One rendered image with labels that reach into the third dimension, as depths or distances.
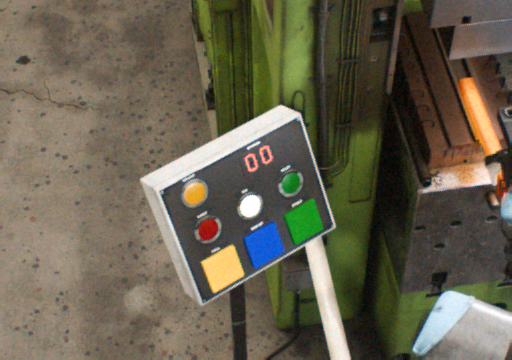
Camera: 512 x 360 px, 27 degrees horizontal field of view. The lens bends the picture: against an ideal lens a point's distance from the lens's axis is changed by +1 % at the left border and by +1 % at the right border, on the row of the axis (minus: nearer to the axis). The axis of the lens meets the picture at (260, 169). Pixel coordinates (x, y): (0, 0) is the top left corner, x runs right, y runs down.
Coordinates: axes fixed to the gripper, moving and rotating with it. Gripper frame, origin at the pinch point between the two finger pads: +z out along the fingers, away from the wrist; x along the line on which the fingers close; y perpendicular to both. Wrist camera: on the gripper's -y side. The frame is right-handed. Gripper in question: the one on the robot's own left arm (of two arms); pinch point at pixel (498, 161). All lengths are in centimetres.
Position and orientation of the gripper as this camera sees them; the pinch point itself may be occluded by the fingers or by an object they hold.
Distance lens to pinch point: 231.8
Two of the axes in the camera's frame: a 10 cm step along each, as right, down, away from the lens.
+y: 1.5, 9.8, -1.3
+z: -0.7, 1.5, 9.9
